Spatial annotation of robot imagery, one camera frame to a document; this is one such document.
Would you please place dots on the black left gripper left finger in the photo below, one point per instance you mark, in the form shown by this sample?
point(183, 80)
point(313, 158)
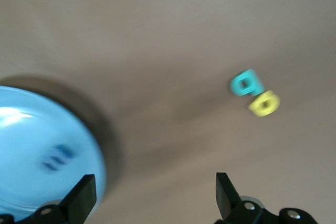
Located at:
point(81, 197)

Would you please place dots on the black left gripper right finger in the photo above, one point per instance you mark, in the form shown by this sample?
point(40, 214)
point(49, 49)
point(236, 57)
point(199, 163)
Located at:
point(225, 197)

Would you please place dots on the dark blue foam letter m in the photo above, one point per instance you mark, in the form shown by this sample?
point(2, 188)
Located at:
point(59, 157)

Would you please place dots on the yellow foam letter a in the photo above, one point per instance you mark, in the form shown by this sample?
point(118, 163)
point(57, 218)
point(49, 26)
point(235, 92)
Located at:
point(256, 107)

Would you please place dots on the teal foam letter a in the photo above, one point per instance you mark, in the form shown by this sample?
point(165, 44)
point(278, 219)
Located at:
point(236, 86)

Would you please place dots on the blue round plate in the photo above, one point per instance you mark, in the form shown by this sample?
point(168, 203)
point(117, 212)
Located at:
point(31, 134)

